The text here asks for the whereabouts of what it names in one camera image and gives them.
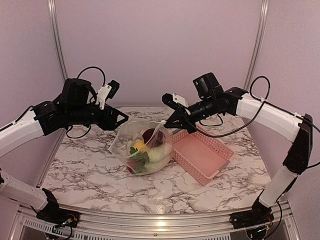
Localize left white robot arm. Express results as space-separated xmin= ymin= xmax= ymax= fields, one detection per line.
xmin=0 ymin=78 xmax=129 ymax=223

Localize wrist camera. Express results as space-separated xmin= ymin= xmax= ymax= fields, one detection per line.
xmin=161 ymin=93 xmax=189 ymax=110
xmin=96 ymin=80 xmax=120 ymax=110

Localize aluminium frame post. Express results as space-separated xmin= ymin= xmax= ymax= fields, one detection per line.
xmin=243 ymin=0 xmax=270 ymax=90
xmin=47 ymin=0 xmax=68 ymax=80

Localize white knitted radish with leaves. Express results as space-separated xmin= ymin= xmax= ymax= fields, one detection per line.
xmin=128 ymin=147 xmax=149 ymax=175

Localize pink plastic basket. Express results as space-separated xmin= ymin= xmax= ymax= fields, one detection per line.
xmin=172 ymin=130 xmax=235 ymax=186

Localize left aluminium frame post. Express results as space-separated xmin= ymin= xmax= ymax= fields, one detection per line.
xmin=47 ymin=0 xmax=68 ymax=80

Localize dark maroon knitted beet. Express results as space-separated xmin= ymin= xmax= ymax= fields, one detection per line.
xmin=142 ymin=128 xmax=166 ymax=148

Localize peach knitted fruit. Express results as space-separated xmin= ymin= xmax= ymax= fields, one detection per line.
xmin=133 ymin=141 xmax=148 ymax=153

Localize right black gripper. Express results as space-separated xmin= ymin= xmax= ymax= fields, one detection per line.
xmin=163 ymin=95 xmax=217 ymax=134

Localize front aluminium table rail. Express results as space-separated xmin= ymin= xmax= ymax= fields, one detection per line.
xmin=4 ymin=201 xmax=302 ymax=240

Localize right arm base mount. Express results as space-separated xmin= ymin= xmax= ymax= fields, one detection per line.
xmin=229 ymin=197 xmax=275 ymax=229

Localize white knitted radish front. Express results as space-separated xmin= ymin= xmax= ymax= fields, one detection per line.
xmin=145 ymin=143 xmax=173 ymax=173

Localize right aluminium frame post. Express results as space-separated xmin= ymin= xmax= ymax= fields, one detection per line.
xmin=243 ymin=0 xmax=270 ymax=90

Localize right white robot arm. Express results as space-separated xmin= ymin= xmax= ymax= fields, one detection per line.
xmin=162 ymin=72 xmax=316 ymax=224

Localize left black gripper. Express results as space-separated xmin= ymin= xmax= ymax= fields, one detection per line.
xmin=67 ymin=103 xmax=129 ymax=131

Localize clear polka dot zip bag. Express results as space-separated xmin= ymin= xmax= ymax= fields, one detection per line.
xmin=109 ymin=118 xmax=173 ymax=176

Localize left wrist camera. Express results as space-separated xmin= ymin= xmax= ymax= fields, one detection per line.
xmin=96 ymin=80 xmax=120 ymax=110

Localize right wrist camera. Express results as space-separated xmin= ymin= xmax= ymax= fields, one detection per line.
xmin=161 ymin=93 xmax=189 ymax=110

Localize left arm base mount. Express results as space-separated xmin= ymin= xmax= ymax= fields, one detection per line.
xmin=36 ymin=188 xmax=80 ymax=228

